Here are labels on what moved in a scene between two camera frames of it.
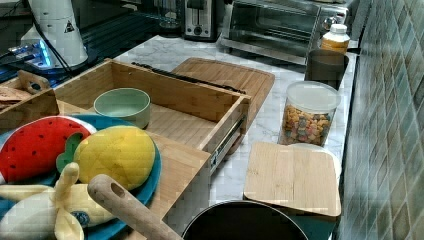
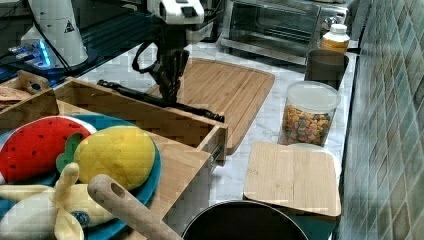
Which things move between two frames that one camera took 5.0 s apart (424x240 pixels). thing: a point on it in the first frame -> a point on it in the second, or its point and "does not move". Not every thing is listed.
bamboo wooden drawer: [198, 114] -> [190, 145]
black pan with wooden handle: [239, 220] does not move
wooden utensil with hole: [31, 83] does not move
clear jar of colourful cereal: [308, 112] does not move
